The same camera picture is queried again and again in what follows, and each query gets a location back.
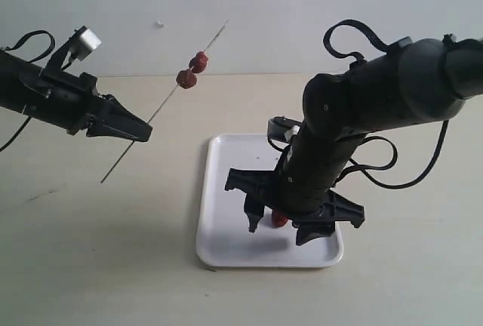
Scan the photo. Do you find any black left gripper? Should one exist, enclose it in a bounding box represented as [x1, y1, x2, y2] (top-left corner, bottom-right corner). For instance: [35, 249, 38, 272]
[37, 72, 152, 143]

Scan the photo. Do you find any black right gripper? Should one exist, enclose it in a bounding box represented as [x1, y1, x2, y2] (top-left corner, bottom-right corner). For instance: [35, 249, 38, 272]
[224, 162, 365, 246]

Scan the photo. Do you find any thin metal skewer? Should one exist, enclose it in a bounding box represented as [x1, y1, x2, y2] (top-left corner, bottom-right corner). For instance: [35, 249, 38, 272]
[100, 19, 231, 184]

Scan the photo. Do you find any dark brown meatball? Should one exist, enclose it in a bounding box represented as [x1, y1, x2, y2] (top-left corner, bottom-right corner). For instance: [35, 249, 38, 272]
[176, 69, 197, 89]

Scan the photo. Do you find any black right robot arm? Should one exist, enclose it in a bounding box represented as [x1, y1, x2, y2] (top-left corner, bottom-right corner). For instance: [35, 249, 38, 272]
[225, 36, 482, 245]

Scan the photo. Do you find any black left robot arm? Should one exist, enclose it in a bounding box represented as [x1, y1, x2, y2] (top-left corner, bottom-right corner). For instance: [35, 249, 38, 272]
[1, 51, 152, 143]

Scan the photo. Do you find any white rectangular plastic tray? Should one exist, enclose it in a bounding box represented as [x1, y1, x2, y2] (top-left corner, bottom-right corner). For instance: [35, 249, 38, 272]
[196, 134, 344, 269]

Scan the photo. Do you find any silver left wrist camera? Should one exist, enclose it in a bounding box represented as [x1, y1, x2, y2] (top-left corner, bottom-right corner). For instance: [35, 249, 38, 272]
[68, 26, 102, 63]

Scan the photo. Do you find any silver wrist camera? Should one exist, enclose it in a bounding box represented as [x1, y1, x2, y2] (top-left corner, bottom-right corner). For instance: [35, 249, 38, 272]
[68, 26, 102, 63]
[266, 116, 302, 143]

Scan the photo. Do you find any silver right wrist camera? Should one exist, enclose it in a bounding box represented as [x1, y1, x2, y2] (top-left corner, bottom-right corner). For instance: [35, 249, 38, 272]
[266, 116, 302, 143]

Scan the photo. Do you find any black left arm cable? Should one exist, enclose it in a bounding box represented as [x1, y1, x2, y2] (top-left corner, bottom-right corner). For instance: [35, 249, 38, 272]
[0, 30, 57, 152]

